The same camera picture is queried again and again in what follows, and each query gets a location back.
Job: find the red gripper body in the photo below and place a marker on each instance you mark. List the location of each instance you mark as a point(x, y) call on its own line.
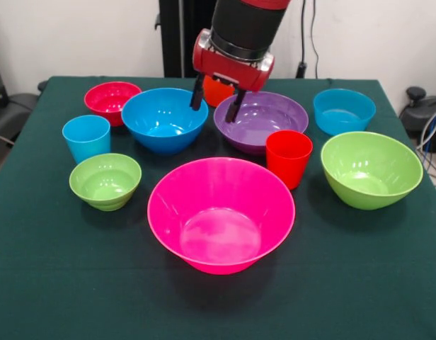
point(235, 72)

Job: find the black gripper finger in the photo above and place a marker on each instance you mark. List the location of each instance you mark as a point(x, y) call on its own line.
point(235, 111)
point(196, 97)

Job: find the red cup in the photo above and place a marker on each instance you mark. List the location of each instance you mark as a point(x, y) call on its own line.
point(288, 159)

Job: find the large pink bowl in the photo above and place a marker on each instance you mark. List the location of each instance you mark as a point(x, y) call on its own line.
point(221, 198)

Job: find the large green bowl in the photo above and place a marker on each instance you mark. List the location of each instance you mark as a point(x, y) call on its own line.
point(370, 166)

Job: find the orange cup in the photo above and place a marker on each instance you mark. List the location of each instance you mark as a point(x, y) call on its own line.
point(218, 93)

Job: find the purple bowl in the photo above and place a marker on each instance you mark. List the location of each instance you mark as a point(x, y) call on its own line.
point(267, 117)

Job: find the large blue bowl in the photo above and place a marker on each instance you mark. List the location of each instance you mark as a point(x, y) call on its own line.
point(161, 117)

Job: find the small pinkish red bowl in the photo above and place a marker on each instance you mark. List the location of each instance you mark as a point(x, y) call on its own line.
point(108, 97)

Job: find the small blue bowl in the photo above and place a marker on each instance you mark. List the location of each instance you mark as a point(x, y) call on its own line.
point(342, 110)

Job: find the blue cup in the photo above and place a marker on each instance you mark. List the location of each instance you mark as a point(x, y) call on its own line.
point(87, 141)

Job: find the small green bowl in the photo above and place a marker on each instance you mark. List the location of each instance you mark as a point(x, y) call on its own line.
point(104, 180)

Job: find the black equipment base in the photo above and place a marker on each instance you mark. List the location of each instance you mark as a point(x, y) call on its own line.
point(416, 113)
point(16, 106)

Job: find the dark green tablecloth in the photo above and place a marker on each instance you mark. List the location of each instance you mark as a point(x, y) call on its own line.
point(44, 283)

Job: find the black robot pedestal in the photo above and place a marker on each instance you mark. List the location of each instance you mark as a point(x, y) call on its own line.
point(172, 35)

